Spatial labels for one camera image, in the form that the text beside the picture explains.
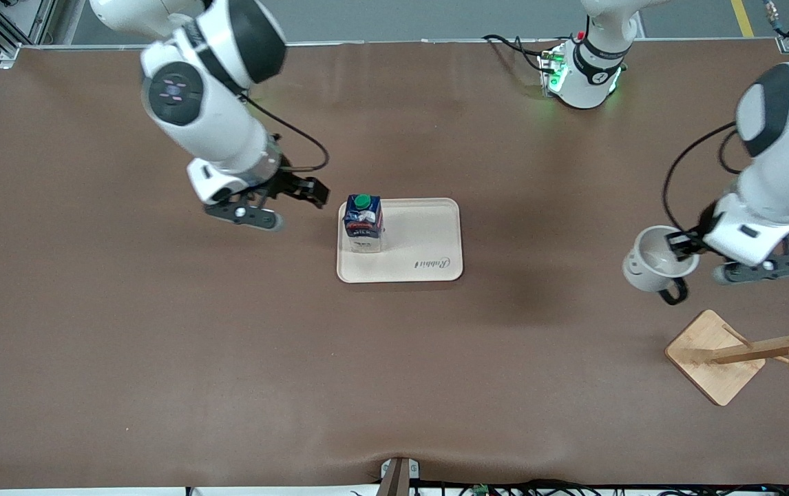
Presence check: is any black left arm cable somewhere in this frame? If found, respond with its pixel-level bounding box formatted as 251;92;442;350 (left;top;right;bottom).
662;122;744;232

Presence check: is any white smiley cup black handle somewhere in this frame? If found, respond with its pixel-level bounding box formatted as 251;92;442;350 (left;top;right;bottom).
622;225;700;306

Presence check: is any black base power cable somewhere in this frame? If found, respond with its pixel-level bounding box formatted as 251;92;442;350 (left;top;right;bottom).
483;33;562;92

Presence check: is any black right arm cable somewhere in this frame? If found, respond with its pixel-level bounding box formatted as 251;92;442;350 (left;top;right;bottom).
239;92;330;173

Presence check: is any wooden cup rack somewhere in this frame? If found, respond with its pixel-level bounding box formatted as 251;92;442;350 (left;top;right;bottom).
664;306;789;406

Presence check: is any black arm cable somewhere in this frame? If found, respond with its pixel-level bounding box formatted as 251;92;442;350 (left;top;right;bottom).
662;122;744;232
239;92;330;173

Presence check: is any cream plastic tray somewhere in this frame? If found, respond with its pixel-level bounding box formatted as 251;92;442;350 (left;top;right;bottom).
337;198;464;284

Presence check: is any blue milk carton green cap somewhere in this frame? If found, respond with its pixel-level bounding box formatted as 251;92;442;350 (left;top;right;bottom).
343;194;383;254

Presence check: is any metal table clamp bracket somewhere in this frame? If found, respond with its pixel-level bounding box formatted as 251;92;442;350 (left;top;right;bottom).
379;457;420;496

